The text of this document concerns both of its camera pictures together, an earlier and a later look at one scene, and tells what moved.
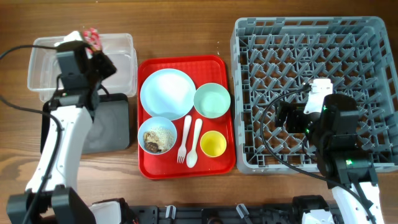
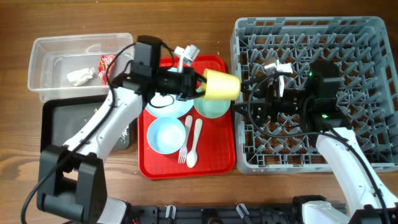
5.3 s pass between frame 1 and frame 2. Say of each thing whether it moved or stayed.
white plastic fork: stayed
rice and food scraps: moved
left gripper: moved
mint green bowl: stayed
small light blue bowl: moved
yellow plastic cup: moved
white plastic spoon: stayed
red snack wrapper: moved
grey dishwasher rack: stayed
